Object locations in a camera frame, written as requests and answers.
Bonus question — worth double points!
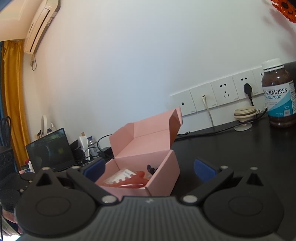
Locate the black power cable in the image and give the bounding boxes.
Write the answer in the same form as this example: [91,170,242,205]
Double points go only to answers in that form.
[174,108,269,142]

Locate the yellow curtain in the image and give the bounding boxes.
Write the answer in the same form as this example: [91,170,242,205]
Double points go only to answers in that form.
[1,40,30,168]

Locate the white network cable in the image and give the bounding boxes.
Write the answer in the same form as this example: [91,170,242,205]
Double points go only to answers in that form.
[201,94,215,128]

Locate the beige coiled cable reel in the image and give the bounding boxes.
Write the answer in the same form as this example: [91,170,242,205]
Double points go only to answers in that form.
[234,106,259,132]

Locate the black power adapter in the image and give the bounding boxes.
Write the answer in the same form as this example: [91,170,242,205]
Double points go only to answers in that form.
[98,147,114,161]

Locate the black laptop monitor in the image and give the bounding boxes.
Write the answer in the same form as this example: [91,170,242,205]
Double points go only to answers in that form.
[26,128,76,173]

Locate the brown fish oil bottle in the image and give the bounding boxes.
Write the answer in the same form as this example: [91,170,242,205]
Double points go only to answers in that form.
[261,58,295,127]

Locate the white wall socket panel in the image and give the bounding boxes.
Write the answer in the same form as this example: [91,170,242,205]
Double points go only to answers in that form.
[170,67,263,116]

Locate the pink cardboard box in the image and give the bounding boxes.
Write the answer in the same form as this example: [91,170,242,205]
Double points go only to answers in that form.
[95,108,183,199]

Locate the red vase orange flowers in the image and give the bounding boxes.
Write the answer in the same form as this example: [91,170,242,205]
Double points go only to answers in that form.
[271,0,296,23]

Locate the clear small bottle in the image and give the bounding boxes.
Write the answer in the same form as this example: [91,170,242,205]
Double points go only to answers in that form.
[87,136,99,157]

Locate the black power plug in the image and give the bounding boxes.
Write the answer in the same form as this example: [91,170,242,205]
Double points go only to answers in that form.
[244,83,254,106]

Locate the alcohol pad packet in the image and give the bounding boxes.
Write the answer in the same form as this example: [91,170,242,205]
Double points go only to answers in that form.
[104,168,136,185]

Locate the red gua sha tool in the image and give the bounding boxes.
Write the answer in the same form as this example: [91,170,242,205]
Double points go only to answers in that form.
[103,171,149,188]

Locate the white air conditioner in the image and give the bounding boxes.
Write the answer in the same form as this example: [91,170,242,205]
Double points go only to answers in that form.
[23,0,61,55]

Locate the black hair clip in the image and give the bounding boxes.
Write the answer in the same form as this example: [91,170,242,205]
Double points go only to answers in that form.
[147,165,157,175]

